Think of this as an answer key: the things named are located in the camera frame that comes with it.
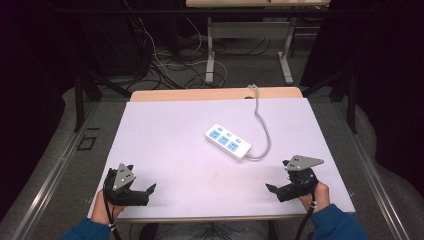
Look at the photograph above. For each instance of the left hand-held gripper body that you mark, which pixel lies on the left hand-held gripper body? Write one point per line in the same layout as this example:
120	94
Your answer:
124	196

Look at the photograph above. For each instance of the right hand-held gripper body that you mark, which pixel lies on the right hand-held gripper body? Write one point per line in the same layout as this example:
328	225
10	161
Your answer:
298	186

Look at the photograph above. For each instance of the white power strip blue sockets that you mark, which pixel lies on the white power strip blue sockets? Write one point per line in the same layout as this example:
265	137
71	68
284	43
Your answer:
228	142

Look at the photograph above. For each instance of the person's right hand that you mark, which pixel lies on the person's right hand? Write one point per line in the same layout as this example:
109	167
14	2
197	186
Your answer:
320	198

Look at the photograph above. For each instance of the person's left hand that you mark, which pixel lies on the person's left hand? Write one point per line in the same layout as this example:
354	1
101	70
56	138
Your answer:
100	211

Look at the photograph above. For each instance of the white table mat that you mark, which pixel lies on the white table mat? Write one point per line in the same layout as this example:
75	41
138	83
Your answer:
186	166

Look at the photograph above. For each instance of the person's lap grey clothing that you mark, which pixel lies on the person's lap grey clothing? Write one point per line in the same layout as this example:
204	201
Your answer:
213	231

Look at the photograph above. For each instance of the black metal stand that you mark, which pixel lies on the black metal stand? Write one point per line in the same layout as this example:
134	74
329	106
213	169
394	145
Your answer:
80	100
350	100

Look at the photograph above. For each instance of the wooden table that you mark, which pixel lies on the wooden table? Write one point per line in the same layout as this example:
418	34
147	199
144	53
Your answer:
200	94

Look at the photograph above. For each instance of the aluminium floor rail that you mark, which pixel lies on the aluminium floor rail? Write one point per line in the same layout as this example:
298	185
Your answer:
373	173
50	180

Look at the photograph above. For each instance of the white metal desk frame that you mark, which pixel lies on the white metal desk frame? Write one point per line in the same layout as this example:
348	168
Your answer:
210	56

